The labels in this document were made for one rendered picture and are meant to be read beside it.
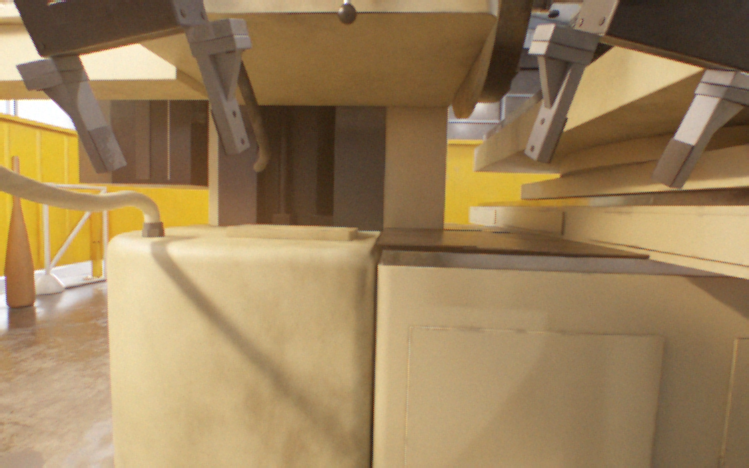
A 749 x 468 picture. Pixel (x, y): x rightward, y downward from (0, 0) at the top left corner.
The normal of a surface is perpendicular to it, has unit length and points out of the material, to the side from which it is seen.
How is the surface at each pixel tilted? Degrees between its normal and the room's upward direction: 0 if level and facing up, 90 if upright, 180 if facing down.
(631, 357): 90
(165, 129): 90
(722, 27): 113
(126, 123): 90
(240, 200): 90
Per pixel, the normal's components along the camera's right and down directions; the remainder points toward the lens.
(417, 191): -0.05, 0.07
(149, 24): -0.10, 0.46
